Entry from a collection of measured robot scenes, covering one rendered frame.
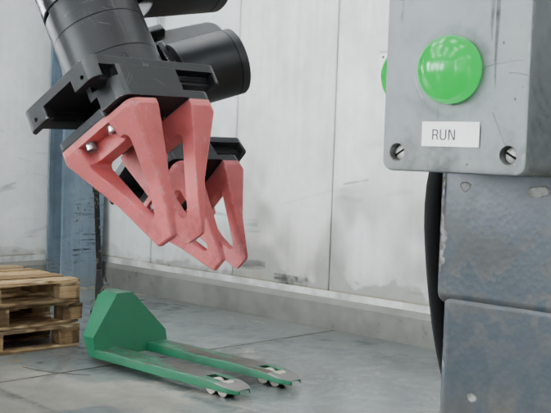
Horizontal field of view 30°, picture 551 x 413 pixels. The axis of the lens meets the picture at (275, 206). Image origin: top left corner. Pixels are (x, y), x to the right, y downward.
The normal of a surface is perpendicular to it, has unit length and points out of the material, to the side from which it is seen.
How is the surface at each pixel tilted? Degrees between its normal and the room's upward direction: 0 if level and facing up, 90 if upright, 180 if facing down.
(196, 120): 80
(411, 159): 90
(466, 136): 90
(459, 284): 90
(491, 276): 90
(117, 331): 75
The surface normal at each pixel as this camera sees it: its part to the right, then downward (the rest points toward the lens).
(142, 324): 0.71, -0.19
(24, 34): 0.72, 0.07
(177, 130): -0.65, -0.01
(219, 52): 0.29, -0.38
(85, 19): -0.16, -0.21
